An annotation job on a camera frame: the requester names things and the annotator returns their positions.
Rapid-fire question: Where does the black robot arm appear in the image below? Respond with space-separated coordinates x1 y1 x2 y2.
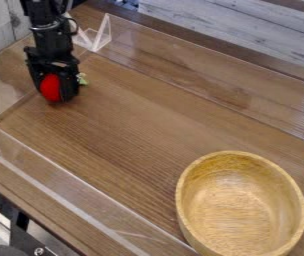
20 0 80 102

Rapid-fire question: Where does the clear acrylic tray enclosure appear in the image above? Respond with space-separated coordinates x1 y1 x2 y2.
0 6 304 256

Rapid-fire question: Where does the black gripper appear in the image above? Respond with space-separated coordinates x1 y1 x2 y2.
24 28 80 102

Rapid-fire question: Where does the black table leg bracket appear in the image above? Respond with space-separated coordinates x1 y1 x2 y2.
8 208 73 256

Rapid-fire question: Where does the red plush strawberry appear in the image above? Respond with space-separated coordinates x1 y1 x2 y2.
39 72 89 103

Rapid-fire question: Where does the oval wooden bowl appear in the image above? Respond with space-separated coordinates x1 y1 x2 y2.
175 151 304 256

